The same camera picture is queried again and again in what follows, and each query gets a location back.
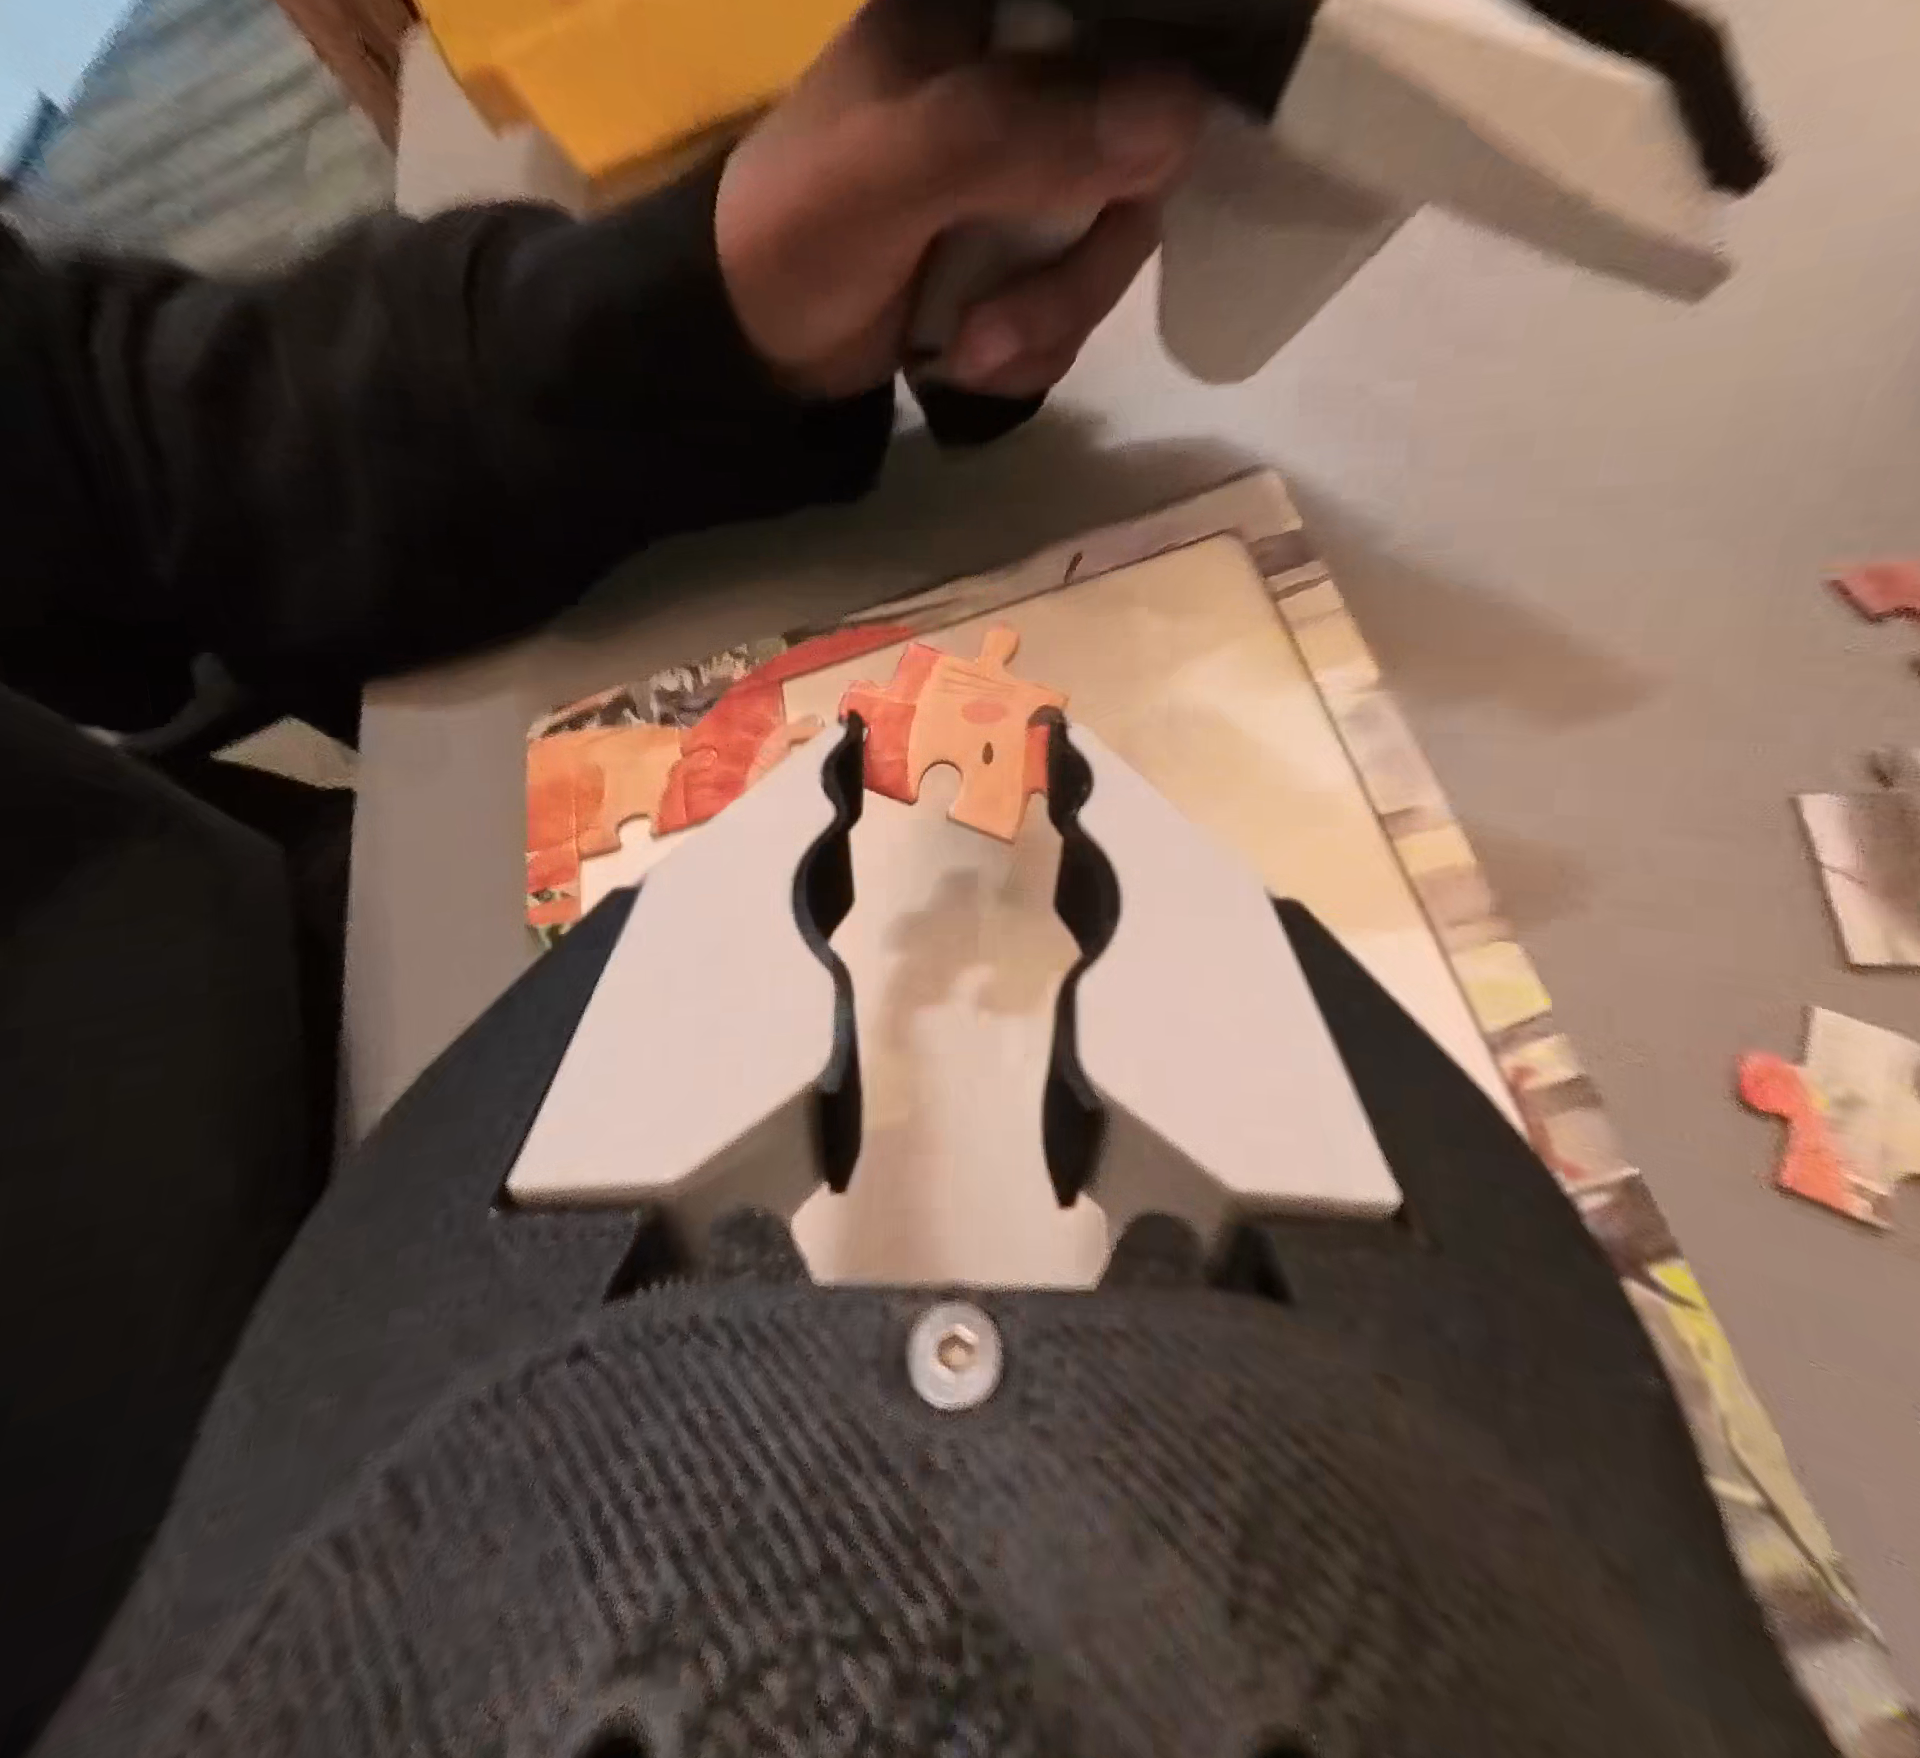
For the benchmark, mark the person's black clothing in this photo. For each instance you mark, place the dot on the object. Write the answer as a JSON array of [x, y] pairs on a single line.
[[135, 1114]]

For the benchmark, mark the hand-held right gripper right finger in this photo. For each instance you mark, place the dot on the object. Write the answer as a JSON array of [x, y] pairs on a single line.
[[1244, 1053]]

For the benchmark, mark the pile of jigsaw puzzle pieces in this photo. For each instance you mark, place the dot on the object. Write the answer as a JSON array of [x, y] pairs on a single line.
[[1852, 1038]]

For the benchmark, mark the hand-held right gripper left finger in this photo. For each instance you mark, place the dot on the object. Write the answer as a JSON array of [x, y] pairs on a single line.
[[675, 1038]]

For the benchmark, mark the orange whiskered-face jigsaw piece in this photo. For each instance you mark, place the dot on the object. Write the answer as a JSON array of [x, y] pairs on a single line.
[[974, 723]]

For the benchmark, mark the yellow plastic bin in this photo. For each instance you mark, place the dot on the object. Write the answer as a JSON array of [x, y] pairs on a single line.
[[629, 3]]

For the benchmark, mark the jigsaw puzzle frame board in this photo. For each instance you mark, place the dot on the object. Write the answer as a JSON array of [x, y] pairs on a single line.
[[1274, 739]]

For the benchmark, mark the person's left hand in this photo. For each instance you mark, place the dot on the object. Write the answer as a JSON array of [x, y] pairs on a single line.
[[839, 212]]

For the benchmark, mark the person's left forearm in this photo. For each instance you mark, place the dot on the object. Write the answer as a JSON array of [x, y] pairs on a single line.
[[376, 408]]

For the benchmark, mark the orange corner jigsaw piece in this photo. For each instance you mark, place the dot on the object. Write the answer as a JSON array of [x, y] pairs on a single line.
[[594, 799]]

